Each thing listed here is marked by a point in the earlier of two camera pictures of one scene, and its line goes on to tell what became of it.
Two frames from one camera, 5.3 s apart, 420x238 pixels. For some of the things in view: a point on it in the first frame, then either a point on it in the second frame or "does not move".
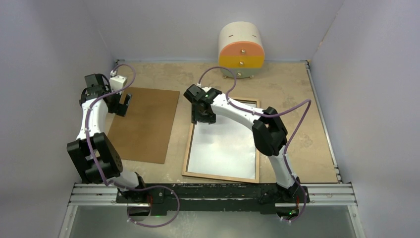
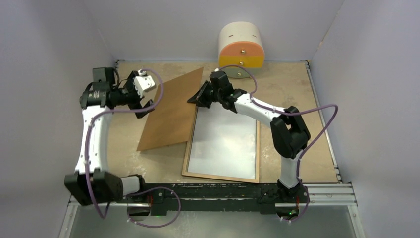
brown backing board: [143, 134] -> [172, 121]
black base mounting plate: [212, 198] does not move
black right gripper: [197, 117] -> [199, 98]
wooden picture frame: [185, 173] does not move
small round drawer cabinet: [241, 47] does not move
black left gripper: [120, 108] -> [136, 103]
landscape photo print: [226, 147] does not move
